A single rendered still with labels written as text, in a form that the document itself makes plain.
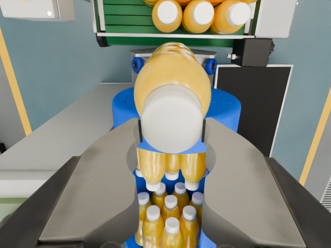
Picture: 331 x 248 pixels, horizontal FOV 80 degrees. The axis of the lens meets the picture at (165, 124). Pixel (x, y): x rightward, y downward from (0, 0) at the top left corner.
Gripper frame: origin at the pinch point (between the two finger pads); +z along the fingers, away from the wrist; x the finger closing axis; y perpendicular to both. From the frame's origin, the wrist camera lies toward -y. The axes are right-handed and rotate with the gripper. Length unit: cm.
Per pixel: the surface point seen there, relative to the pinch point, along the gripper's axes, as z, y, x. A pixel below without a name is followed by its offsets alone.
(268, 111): 125, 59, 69
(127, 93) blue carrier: 32.9, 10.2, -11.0
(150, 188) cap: 26.2, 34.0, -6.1
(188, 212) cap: 27, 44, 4
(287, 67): 128, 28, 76
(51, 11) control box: 31.6, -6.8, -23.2
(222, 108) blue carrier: 24.3, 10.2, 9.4
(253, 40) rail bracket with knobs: 42.5, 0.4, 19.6
